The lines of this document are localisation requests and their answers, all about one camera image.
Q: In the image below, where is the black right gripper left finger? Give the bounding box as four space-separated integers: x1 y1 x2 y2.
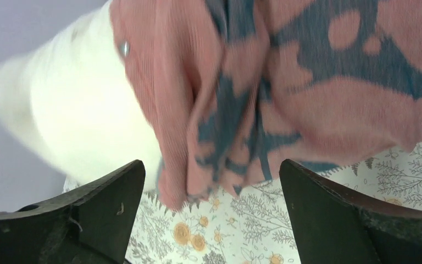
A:
0 161 145 263

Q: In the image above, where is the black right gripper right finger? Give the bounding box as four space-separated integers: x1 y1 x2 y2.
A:
279 159 422 264

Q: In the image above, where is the white pillow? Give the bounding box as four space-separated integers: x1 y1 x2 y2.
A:
0 3 161 191

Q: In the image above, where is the red patterned pillowcase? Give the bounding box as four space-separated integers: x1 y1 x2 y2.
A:
110 1 422 210

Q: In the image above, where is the floral table mat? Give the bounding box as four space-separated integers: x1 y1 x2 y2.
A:
126 144 422 263

